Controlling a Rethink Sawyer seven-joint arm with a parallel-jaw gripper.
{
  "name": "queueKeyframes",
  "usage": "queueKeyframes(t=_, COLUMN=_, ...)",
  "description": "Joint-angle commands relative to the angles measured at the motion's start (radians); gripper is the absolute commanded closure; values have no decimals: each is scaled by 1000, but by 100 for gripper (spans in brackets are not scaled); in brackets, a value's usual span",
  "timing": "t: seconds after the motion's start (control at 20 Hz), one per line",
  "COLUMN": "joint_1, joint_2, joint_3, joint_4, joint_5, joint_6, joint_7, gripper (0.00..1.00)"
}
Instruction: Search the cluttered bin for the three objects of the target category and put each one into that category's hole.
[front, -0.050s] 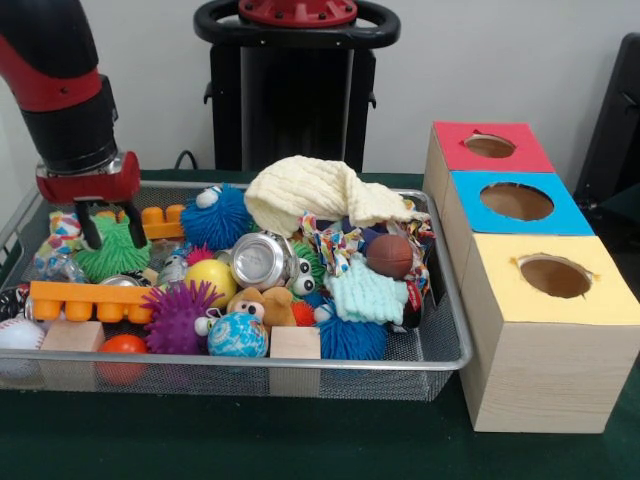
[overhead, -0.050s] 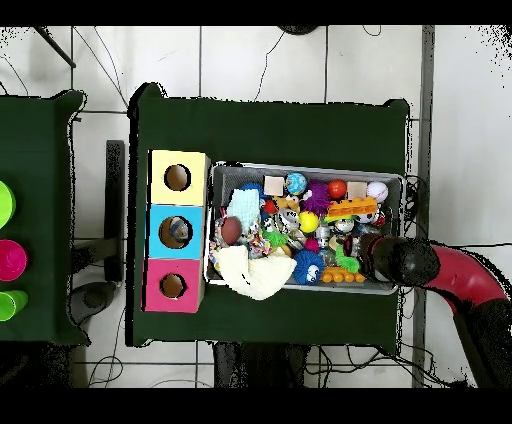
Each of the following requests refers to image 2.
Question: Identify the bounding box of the cream knitted cloth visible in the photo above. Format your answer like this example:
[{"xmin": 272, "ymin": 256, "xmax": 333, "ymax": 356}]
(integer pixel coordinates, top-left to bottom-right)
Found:
[{"xmin": 213, "ymin": 244, "xmax": 298, "ymax": 301}]

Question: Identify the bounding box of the crushed clear plastic bottle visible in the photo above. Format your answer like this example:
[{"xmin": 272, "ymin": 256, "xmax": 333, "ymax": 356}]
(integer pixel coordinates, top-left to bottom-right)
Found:
[{"xmin": 167, "ymin": 218, "xmax": 191, "ymax": 243}]

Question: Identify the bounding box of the shallow silver mesh bin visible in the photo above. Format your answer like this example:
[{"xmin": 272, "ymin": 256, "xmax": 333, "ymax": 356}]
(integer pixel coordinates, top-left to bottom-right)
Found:
[{"xmin": 202, "ymin": 160, "xmax": 407, "ymax": 295}]

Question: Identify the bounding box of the wooden box with three holes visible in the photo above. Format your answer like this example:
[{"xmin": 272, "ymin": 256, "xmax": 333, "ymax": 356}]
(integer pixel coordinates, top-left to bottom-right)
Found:
[{"xmin": 141, "ymin": 149, "xmax": 212, "ymax": 314}]

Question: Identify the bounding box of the brown toy football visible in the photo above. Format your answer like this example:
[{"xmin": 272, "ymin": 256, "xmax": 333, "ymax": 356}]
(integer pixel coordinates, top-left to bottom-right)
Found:
[{"xmin": 220, "ymin": 215, "xmax": 243, "ymax": 246}]

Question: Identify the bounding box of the blue white patterned ball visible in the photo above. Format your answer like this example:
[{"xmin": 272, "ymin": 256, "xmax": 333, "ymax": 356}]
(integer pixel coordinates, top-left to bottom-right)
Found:
[{"xmin": 285, "ymin": 172, "xmax": 308, "ymax": 196}]

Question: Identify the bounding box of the smooth yellow ball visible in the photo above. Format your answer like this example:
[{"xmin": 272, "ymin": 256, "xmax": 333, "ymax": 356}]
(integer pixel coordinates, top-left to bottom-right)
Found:
[{"xmin": 298, "ymin": 210, "xmax": 320, "ymax": 234}]

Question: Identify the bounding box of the purple spiky ball with eyes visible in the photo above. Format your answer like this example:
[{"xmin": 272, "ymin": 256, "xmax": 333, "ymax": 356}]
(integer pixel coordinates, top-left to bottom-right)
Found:
[{"xmin": 300, "ymin": 181, "xmax": 334, "ymax": 215}]

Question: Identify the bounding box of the blue spiky rubber ball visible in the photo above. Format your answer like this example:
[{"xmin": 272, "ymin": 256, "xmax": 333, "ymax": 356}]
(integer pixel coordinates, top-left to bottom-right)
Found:
[{"xmin": 292, "ymin": 249, "xmax": 326, "ymax": 286}]

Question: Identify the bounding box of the dark green table cloth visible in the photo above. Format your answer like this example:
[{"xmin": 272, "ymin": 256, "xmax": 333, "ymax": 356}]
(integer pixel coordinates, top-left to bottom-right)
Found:
[{"xmin": 125, "ymin": 82, "xmax": 410, "ymax": 355}]

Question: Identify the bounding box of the red orange ball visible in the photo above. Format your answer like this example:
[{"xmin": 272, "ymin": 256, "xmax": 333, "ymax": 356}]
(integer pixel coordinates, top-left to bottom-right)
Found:
[{"xmin": 327, "ymin": 178, "xmax": 348, "ymax": 200}]

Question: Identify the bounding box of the orange toy building brick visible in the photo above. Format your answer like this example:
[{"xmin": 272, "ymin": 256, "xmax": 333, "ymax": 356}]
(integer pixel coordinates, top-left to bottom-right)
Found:
[{"xmin": 326, "ymin": 197, "xmax": 378, "ymax": 219}]

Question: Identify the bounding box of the green spiky ball with eyes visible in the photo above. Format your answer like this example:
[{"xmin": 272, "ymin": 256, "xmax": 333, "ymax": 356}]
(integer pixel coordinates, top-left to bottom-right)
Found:
[{"xmin": 334, "ymin": 245, "xmax": 361, "ymax": 274}]

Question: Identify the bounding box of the white baseball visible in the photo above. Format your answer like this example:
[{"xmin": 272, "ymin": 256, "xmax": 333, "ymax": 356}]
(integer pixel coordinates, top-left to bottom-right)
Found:
[{"xmin": 366, "ymin": 181, "xmax": 390, "ymax": 204}]

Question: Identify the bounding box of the black upright panel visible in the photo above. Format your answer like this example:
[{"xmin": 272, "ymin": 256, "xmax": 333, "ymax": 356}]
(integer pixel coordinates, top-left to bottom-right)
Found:
[{"xmin": 104, "ymin": 139, "xmax": 126, "ymax": 283}]

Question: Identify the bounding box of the dark green side table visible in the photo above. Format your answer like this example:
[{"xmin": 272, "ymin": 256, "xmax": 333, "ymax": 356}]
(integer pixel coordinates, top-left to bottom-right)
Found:
[{"xmin": 0, "ymin": 89, "xmax": 91, "ymax": 347}]

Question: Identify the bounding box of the pink plastic cup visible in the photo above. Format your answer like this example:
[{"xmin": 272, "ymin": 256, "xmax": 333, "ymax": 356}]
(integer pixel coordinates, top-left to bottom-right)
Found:
[{"xmin": 0, "ymin": 238, "xmax": 28, "ymax": 282}]

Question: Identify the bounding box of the lime green plastic cup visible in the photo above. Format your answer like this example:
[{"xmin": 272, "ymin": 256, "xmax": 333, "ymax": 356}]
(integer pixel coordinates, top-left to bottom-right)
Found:
[
  {"xmin": 0, "ymin": 289, "xmax": 30, "ymax": 322},
  {"xmin": 0, "ymin": 180, "xmax": 17, "ymax": 230}
]

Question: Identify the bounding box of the black slanted rod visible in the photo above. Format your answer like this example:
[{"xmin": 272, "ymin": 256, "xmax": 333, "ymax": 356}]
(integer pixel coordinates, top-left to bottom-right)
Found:
[{"xmin": 33, "ymin": 25, "xmax": 77, "ymax": 69}]

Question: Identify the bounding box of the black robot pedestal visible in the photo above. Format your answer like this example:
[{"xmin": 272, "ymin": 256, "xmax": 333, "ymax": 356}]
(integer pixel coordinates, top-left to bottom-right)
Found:
[{"xmin": 213, "ymin": 341, "xmax": 309, "ymax": 388}]

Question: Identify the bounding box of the black floor power cable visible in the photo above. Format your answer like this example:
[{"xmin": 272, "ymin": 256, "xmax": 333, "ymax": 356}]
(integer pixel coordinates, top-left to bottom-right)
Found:
[{"xmin": 427, "ymin": 238, "xmax": 512, "ymax": 250}]

